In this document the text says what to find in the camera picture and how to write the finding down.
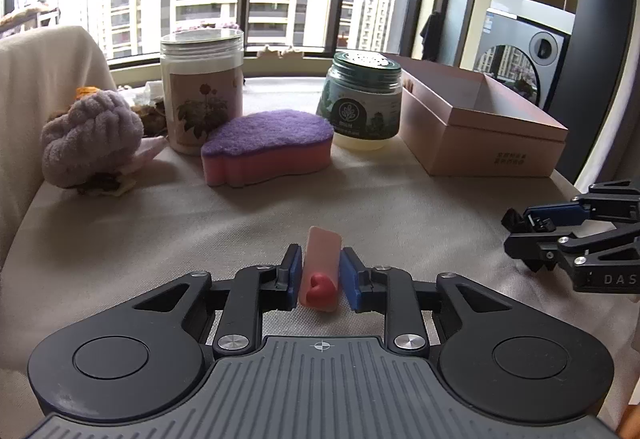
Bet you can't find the grey washing machine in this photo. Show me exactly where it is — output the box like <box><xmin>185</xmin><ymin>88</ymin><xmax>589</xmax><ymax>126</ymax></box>
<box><xmin>474</xmin><ymin>0</ymin><xmax>575</xmax><ymax>110</ymax></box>

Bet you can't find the purple pink sponge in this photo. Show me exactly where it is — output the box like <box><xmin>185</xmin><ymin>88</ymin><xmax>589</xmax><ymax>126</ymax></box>
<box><xmin>201</xmin><ymin>110</ymin><xmax>334</xmax><ymax>188</ymax></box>

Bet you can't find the dark framed door panel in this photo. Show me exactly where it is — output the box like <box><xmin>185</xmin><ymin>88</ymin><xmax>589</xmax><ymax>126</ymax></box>
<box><xmin>420</xmin><ymin>0</ymin><xmax>475</xmax><ymax>66</ymax></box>

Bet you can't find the brown furry plush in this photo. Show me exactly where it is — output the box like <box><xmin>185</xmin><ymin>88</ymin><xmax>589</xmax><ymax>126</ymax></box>
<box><xmin>131</xmin><ymin>100</ymin><xmax>167</xmax><ymax>138</ymax></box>

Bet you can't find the pink cardboard box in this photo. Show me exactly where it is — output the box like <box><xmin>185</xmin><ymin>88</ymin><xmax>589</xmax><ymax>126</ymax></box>
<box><xmin>390</xmin><ymin>54</ymin><xmax>568</xmax><ymax>178</ymax></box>

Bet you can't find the white floral canister jar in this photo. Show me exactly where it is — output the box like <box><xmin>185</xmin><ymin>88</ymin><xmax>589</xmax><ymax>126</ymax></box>
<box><xmin>160</xmin><ymin>27</ymin><xmax>244</xmax><ymax>155</ymax></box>

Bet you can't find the pink eraser with red heart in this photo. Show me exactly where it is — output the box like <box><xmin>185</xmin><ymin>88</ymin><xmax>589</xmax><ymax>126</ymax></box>
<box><xmin>298</xmin><ymin>227</ymin><xmax>342</xmax><ymax>312</ymax></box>

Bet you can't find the pink flower pot plant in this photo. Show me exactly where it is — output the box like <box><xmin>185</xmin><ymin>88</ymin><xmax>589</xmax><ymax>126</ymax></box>
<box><xmin>175</xmin><ymin>21</ymin><xmax>240</xmax><ymax>32</ymax></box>

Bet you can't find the orange fabric flower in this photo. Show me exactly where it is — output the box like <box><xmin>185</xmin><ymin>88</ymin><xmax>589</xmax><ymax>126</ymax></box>
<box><xmin>75</xmin><ymin>86</ymin><xmax>101</xmax><ymax>101</ymax></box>

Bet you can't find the clear plastic wrapper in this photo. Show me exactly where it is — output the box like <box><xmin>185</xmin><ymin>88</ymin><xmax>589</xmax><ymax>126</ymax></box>
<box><xmin>132</xmin><ymin>80</ymin><xmax>164</xmax><ymax>106</ymax></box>

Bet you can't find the beige sofa blanket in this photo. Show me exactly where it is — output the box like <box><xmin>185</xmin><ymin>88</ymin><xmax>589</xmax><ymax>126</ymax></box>
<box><xmin>0</xmin><ymin>26</ymin><xmax>115</xmax><ymax>260</ymax></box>

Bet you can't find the green lidded glass jar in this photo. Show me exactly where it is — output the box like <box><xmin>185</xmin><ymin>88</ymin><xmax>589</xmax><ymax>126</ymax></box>
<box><xmin>317</xmin><ymin>50</ymin><xmax>402</xmax><ymax>151</ymax></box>

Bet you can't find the lilac fluffy headband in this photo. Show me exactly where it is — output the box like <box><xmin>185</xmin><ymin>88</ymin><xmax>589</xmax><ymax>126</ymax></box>
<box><xmin>40</xmin><ymin>90</ymin><xmax>167</xmax><ymax>196</ymax></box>

